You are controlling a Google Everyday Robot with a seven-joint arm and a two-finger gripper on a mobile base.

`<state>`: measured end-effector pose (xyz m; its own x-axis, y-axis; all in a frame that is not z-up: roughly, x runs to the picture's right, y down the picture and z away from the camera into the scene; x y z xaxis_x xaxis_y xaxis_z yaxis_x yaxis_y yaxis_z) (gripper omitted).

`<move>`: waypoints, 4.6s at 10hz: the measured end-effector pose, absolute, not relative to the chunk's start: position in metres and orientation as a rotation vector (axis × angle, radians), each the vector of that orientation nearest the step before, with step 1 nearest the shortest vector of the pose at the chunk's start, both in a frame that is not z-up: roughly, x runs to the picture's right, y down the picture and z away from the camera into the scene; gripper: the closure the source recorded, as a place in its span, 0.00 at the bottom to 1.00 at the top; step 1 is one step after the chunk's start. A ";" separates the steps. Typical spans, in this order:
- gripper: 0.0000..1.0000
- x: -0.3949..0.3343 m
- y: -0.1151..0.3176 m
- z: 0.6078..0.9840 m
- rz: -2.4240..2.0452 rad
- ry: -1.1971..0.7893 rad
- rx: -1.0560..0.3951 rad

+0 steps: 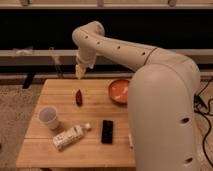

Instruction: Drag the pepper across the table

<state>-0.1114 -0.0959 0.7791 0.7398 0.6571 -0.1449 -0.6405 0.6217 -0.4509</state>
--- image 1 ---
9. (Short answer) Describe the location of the orange bowl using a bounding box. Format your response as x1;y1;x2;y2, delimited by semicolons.
108;79;129;104

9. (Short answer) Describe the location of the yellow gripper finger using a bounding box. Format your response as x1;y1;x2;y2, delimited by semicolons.
75;64;86;79

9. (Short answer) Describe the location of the black cable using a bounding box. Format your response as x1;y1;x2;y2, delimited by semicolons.
194;79;213;168

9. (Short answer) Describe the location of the clear plastic cup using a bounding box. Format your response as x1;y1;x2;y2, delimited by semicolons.
38;106;59;130

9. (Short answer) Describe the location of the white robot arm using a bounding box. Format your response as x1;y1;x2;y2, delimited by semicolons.
72;21;200;171

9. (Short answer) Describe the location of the red pepper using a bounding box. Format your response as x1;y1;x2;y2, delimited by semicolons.
75;89;83;106

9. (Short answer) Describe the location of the black rectangular remote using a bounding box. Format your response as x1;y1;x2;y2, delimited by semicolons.
101;120;113;144

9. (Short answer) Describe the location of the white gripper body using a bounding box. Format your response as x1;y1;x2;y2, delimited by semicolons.
76;50;96;69

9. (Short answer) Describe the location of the white plastic bottle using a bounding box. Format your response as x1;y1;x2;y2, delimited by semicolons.
53;123;92;150

